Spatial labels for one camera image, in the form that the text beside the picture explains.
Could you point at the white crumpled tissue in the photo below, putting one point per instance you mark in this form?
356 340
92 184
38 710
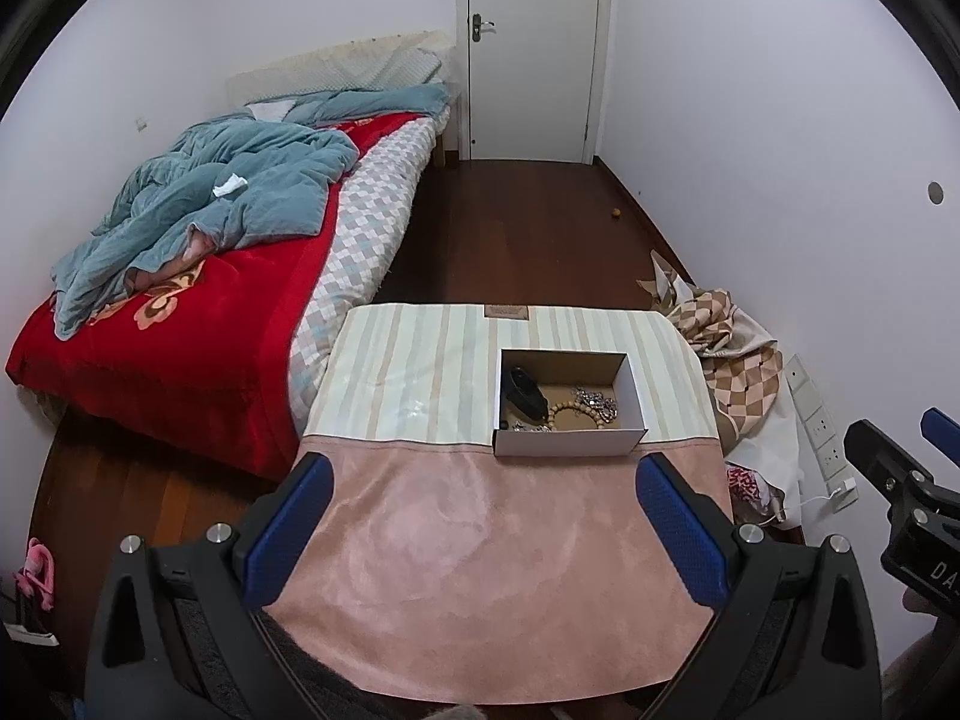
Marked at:
229 185

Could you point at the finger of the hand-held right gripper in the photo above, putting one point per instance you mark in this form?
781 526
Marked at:
941 427
874 444

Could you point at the bed with red blanket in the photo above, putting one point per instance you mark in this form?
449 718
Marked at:
187 360

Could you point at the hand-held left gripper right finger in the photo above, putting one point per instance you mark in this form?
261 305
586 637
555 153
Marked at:
679 532

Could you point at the pink plastic object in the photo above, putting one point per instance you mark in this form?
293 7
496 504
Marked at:
36 570

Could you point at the grey knitted cloth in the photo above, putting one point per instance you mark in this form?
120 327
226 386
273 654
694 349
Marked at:
461 712

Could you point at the pale checkered pillow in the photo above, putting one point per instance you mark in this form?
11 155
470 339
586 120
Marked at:
405 67

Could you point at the grey checkered bed sheet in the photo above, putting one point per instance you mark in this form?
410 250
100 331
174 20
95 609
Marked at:
360 240

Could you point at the white wall socket strip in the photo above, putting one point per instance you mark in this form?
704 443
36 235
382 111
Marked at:
821 435

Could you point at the white cloth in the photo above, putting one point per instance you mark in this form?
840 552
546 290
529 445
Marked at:
271 109

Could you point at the black smart band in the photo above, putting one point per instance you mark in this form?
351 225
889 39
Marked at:
525 394

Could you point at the white fabric sheet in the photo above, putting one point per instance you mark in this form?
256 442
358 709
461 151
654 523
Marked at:
765 450

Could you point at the wooden bed frame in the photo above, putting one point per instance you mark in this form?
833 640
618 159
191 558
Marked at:
444 135

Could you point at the teal quilt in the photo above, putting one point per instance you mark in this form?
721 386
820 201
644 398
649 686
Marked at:
247 180

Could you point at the white charger plug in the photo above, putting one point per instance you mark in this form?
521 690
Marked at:
847 485

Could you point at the white cardboard box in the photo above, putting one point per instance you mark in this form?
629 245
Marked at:
570 442

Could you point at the white door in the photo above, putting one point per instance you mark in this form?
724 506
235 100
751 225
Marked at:
532 52

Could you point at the beige checkered cloth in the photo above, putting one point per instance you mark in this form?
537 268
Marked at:
739 367

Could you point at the person's right hand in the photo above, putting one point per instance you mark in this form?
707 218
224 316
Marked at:
921 602

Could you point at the red printed plastic bag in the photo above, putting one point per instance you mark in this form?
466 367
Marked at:
750 487

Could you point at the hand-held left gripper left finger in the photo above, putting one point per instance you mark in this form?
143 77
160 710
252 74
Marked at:
289 532

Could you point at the white pillow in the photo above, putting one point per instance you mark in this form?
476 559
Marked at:
315 64

